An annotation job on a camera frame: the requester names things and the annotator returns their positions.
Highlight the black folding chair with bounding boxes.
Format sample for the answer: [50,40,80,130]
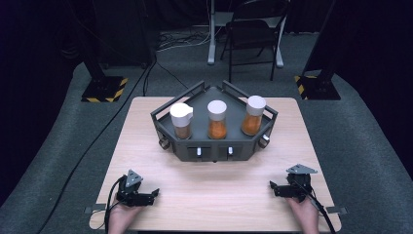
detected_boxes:
[220,0,291,82]

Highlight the person's right hand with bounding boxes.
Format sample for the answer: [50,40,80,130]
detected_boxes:
[285,196,320,234]

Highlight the tangle of floor cables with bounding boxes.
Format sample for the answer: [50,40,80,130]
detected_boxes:
[157,28,212,53]

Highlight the black stand with striped base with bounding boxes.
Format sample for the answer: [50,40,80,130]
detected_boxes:
[64,0,129,103]
[294,0,346,101]

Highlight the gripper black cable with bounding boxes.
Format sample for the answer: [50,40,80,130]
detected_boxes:
[300,184,337,234]
[103,175,128,234]

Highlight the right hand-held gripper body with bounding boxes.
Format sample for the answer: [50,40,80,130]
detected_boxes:
[285,164,319,203]

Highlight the grey table bracket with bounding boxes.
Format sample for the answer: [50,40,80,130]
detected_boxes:
[84,204,106,215]
[325,206,348,215]

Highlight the narrow neck orange spice jar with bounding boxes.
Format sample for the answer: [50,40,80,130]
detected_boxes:
[206,99,228,140]

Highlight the white desk frame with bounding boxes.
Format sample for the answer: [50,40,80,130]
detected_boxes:
[194,0,288,69]

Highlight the straight orange spice jar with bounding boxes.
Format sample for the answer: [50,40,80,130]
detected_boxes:
[241,95,267,137]

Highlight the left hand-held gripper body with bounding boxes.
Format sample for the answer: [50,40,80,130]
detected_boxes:
[116,169,147,208]

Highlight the spouted white lid spice jar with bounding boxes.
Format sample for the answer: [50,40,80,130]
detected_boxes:
[169,102,195,140]

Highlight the dark grey corner shelf rack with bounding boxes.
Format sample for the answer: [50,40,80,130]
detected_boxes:
[150,80,280,163]

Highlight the short black floor cable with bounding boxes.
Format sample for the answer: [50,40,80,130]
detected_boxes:
[155,60,191,92]

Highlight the person's left hand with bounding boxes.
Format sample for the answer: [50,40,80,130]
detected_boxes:
[107,202,144,234]

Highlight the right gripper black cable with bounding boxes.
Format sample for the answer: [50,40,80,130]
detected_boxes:
[300,184,337,234]

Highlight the long black floor cable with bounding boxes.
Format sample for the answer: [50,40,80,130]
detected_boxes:
[37,59,158,234]

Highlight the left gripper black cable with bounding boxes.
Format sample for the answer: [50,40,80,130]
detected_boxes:
[103,175,128,234]

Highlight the dark cabinet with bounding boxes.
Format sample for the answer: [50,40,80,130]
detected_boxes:
[94,0,160,69]

